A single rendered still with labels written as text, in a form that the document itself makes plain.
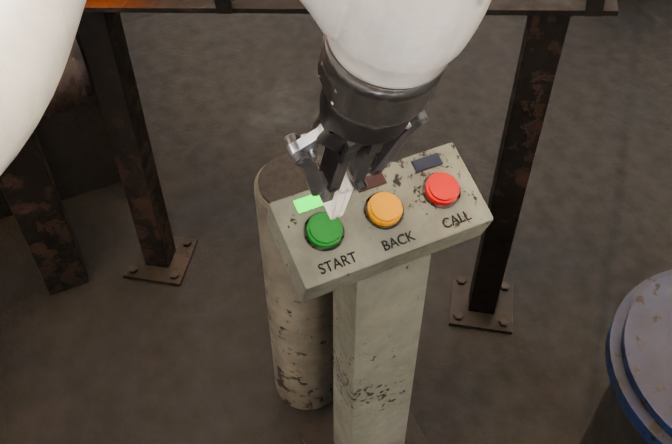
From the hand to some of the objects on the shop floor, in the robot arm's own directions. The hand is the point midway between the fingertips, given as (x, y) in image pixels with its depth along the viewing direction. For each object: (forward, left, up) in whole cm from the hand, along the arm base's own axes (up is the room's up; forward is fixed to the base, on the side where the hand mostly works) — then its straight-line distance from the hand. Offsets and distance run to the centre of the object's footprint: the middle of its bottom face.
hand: (335, 191), depth 77 cm
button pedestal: (0, -10, -69) cm, 70 cm away
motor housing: (+60, +26, -72) cm, 97 cm away
